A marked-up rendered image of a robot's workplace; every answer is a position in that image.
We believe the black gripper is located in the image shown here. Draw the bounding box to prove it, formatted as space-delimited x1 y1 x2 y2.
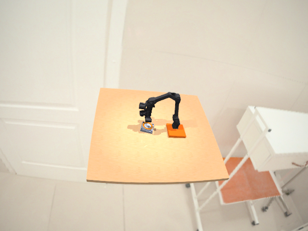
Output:
145 110 152 123

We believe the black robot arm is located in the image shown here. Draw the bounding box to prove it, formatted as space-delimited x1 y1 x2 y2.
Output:
139 92 181 129

